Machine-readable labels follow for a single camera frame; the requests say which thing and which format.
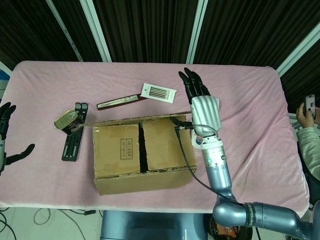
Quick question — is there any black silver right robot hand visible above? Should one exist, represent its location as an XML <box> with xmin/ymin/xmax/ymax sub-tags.
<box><xmin>171</xmin><ymin>67</ymin><xmax>223</xmax><ymax>138</ymax></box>

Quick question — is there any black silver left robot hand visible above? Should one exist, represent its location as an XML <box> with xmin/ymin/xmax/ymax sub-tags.
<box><xmin>0</xmin><ymin>101</ymin><xmax>36</xmax><ymax>176</ymax></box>

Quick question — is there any brown cardboard shipping box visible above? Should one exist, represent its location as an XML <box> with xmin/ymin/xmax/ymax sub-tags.
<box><xmin>81</xmin><ymin>111</ymin><xmax>198</xmax><ymax>196</ymax></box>

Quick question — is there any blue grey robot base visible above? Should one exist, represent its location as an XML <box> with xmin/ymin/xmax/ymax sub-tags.
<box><xmin>99</xmin><ymin>210</ymin><xmax>213</xmax><ymax>240</ymax></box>

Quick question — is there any person's striped sleeve forearm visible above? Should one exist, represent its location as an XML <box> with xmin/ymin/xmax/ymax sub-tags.
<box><xmin>296</xmin><ymin>126</ymin><xmax>320</xmax><ymax>177</ymax></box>

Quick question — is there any person's bare hand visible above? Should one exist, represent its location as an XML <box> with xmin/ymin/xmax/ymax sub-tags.
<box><xmin>295</xmin><ymin>104</ymin><xmax>320</xmax><ymax>130</ymax></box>

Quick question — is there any clear plastic snack packet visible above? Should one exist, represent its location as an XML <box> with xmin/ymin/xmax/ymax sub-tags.
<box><xmin>191</xmin><ymin>133</ymin><xmax>204</xmax><ymax>149</ymax></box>

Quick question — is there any blue white board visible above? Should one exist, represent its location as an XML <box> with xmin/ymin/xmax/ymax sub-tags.
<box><xmin>0</xmin><ymin>60</ymin><xmax>13</xmax><ymax>92</ymax></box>

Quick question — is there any white colour pencil pack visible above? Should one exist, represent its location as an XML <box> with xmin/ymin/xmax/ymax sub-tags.
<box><xmin>140</xmin><ymin>82</ymin><xmax>178</xmax><ymax>105</ymax></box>

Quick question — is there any gold black rectangular tin can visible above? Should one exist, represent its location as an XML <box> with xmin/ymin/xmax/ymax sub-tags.
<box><xmin>54</xmin><ymin>109</ymin><xmax>86</xmax><ymax>136</ymax></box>

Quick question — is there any black folding stand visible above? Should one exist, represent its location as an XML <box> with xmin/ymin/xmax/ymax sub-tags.
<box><xmin>61</xmin><ymin>101</ymin><xmax>90</xmax><ymax>163</ymax></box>

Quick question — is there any dark red long slim case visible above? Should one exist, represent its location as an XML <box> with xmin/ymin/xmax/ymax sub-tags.
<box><xmin>96</xmin><ymin>93</ymin><xmax>147</xmax><ymax>111</ymax></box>

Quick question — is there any white smartphone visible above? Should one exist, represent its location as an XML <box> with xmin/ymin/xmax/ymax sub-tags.
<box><xmin>303</xmin><ymin>94</ymin><xmax>316</xmax><ymax>118</ymax></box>

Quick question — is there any pink tablecloth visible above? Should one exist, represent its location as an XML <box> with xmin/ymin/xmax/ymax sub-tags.
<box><xmin>0</xmin><ymin>60</ymin><xmax>311</xmax><ymax>216</ymax></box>

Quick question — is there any orange snack bag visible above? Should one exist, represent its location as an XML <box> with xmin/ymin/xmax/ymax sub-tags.
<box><xmin>215</xmin><ymin>223</ymin><xmax>241</xmax><ymax>237</ymax></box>

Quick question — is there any black round bin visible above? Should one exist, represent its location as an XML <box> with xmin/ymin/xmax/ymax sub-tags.
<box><xmin>209</xmin><ymin>216</ymin><xmax>253</xmax><ymax>240</ymax></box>

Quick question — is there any white metal frame post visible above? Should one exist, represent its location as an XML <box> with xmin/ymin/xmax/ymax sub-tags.
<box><xmin>79</xmin><ymin>0</ymin><xmax>112</xmax><ymax>63</ymax></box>
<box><xmin>46</xmin><ymin>0</ymin><xmax>83</xmax><ymax>62</ymax></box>
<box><xmin>276</xmin><ymin>23</ymin><xmax>320</xmax><ymax>77</ymax></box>
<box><xmin>186</xmin><ymin>0</ymin><xmax>209</xmax><ymax>65</ymax></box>

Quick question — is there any white grey shelf frame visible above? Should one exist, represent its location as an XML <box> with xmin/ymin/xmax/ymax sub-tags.
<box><xmin>289</xmin><ymin>112</ymin><xmax>303</xmax><ymax>136</ymax></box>

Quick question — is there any black floor cable bundle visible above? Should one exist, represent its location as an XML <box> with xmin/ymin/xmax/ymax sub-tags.
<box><xmin>0</xmin><ymin>211</ymin><xmax>13</xmax><ymax>240</ymax></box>

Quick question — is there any thin grey floor cable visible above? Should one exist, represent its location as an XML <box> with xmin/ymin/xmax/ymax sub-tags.
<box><xmin>33</xmin><ymin>208</ymin><xmax>53</xmax><ymax>225</ymax></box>

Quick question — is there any black floor cable with plug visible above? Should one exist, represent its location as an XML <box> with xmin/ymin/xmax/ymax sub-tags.
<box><xmin>59</xmin><ymin>209</ymin><xmax>97</xmax><ymax>216</ymax></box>

